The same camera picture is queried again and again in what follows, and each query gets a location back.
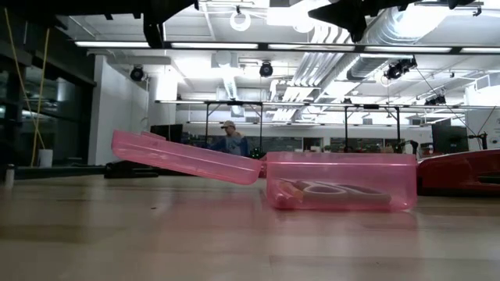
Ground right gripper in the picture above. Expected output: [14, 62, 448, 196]
[307, 0, 421, 43]

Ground green handled scissors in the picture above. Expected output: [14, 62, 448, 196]
[300, 180, 392, 206]

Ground long ceiling light strip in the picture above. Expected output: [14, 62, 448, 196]
[73, 41, 500, 55]

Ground black monitor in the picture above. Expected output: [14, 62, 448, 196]
[150, 123, 184, 144]
[431, 119, 470, 154]

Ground person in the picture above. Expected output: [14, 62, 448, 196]
[210, 119, 251, 157]

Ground pink transparent pencil case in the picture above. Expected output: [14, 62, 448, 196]
[111, 130, 419, 212]

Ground white bucket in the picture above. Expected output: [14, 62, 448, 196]
[37, 148, 54, 169]

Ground red stapler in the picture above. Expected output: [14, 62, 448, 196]
[416, 148, 500, 196]

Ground small grey cylinder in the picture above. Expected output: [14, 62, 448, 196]
[4, 163, 16, 188]

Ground white ceiling ring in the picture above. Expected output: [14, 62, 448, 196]
[229, 9, 252, 32]

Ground black background rig frame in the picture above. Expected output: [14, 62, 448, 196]
[202, 100, 265, 151]
[343, 103, 402, 153]

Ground yellow hanging cable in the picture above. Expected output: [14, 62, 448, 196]
[2, 6, 46, 151]
[30, 27, 52, 167]

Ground black aluminium table frame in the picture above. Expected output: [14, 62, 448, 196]
[15, 165, 114, 180]

